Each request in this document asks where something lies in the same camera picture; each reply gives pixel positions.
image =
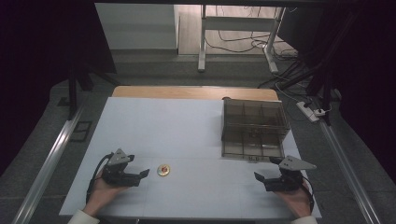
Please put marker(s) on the white table sheet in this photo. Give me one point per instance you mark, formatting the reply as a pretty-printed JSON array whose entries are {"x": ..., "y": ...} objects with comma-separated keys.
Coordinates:
[{"x": 174, "y": 133}]

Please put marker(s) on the white cabinet panel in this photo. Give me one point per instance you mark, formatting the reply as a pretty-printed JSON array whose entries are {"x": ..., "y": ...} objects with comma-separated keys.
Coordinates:
[{"x": 137, "y": 26}]

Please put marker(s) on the person's right hand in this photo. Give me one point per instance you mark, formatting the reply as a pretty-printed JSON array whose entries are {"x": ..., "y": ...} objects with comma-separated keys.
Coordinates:
[{"x": 295, "y": 200}]

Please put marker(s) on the black metal stand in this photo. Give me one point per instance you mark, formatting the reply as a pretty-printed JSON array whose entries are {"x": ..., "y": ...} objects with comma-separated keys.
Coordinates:
[
  {"x": 73, "y": 90},
  {"x": 323, "y": 77}
]

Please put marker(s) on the dark curtain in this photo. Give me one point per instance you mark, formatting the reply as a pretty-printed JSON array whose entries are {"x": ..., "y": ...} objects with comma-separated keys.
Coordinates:
[
  {"x": 367, "y": 77},
  {"x": 40, "y": 62}
]

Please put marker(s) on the round gold and red badge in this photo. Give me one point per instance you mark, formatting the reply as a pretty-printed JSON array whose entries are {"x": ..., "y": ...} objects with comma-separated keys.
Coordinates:
[{"x": 163, "y": 170}]

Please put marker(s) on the clear brown compartment box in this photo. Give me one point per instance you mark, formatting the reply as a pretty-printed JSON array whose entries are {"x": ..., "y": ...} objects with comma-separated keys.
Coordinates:
[{"x": 253, "y": 130}]

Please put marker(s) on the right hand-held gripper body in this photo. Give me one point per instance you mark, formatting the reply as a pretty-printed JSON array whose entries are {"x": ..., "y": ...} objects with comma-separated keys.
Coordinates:
[{"x": 288, "y": 179}]

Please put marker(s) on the black floor bracket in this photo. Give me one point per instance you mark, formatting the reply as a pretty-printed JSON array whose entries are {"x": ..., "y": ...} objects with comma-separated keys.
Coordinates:
[{"x": 81, "y": 131}]

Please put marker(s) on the wooden table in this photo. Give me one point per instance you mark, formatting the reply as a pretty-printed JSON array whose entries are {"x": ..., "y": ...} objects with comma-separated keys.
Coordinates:
[{"x": 193, "y": 92}]

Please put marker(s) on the silver metal floor rail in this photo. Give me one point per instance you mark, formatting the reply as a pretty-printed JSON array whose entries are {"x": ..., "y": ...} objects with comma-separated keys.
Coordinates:
[
  {"x": 348, "y": 168},
  {"x": 46, "y": 169}
]

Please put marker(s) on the white metal desk frame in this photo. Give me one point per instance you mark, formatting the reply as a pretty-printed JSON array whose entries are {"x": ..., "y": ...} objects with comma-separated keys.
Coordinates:
[{"x": 236, "y": 23}]

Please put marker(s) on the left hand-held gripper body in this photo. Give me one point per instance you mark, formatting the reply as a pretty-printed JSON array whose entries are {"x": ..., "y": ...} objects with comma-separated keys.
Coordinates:
[{"x": 117, "y": 174}]

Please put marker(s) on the person's left hand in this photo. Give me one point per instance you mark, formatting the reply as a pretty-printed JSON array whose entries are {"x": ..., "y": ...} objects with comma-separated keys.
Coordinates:
[{"x": 104, "y": 194}]

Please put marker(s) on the white power strip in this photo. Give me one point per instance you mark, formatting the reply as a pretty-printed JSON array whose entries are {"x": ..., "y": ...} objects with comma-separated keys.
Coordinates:
[{"x": 307, "y": 111}]

